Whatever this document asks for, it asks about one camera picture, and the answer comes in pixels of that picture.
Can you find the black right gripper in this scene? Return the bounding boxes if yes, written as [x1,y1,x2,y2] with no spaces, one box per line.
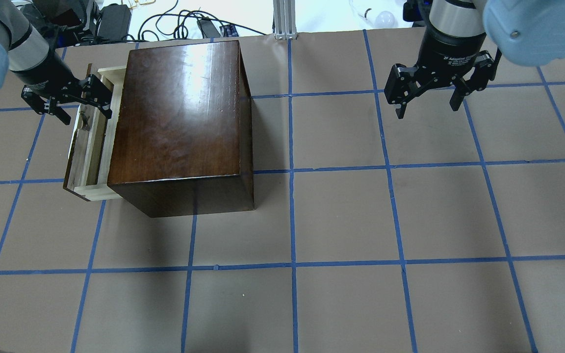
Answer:
[384,27,502,119]

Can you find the wooden drawer with white handle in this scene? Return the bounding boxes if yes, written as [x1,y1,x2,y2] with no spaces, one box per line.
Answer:
[63,65,127,202]

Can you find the black computer equipment stack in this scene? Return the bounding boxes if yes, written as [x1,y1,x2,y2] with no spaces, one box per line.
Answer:
[15,0,100,49]

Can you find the black power adapter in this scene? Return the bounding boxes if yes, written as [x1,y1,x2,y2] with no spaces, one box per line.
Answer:
[96,4,131,42]

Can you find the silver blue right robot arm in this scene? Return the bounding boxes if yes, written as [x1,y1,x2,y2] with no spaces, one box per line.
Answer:
[384,0,565,119]

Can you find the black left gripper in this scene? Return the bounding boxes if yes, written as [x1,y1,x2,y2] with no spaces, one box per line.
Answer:
[10,50,112,126]

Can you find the dark brown wooden cabinet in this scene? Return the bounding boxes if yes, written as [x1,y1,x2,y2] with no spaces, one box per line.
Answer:
[107,40,255,218]

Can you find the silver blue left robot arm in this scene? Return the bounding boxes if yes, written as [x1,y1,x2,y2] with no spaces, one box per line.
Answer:
[0,0,112,125]

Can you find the aluminium frame post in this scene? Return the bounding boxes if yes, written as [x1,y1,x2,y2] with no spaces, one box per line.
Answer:
[273,0,298,40]

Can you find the white light bulb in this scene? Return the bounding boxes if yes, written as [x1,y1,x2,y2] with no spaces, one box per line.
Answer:
[362,7,398,29]

